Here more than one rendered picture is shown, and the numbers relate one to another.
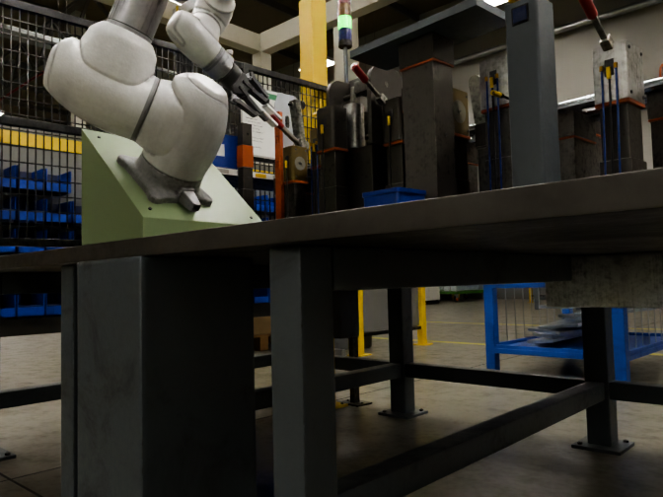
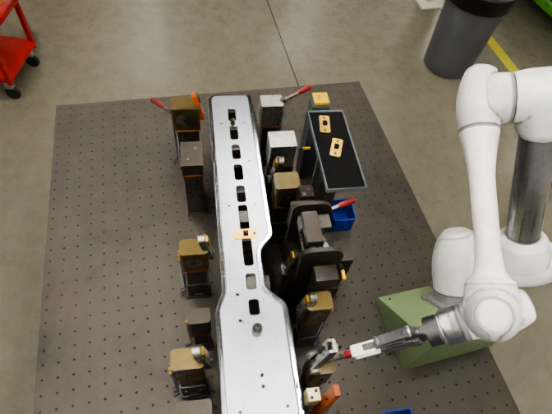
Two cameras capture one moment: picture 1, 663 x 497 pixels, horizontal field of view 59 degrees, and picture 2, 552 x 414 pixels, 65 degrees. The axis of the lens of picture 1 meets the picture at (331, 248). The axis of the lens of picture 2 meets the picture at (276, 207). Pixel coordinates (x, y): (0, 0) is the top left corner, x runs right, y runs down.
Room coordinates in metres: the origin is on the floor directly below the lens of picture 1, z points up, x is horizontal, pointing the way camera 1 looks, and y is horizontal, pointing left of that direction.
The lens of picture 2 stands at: (2.38, 0.11, 2.28)
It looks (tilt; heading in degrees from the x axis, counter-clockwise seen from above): 55 degrees down; 207
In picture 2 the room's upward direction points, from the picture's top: 9 degrees clockwise
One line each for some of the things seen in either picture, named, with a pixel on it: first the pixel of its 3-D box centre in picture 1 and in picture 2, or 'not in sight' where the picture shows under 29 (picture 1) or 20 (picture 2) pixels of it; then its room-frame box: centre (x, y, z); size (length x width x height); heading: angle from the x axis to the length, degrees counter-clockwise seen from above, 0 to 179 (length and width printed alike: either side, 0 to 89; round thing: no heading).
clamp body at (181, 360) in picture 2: not in sight; (186, 374); (2.19, -0.21, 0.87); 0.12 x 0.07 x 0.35; 133
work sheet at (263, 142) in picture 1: (261, 123); not in sight; (2.56, 0.29, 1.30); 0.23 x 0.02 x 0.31; 133
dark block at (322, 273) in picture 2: not in sight; (315, 300); (1.76, -0.01, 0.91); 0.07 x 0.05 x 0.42; 133
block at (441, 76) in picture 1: (428, 136); (323, 187); (1.35, -0.23, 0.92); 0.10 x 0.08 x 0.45; 43
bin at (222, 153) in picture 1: (204, 154); not in sight; (2.23, 0.47, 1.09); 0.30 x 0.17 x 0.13; 127
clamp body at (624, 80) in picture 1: (619, 135); (271, 131); (1.19, -0.59, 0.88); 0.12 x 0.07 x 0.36; 133
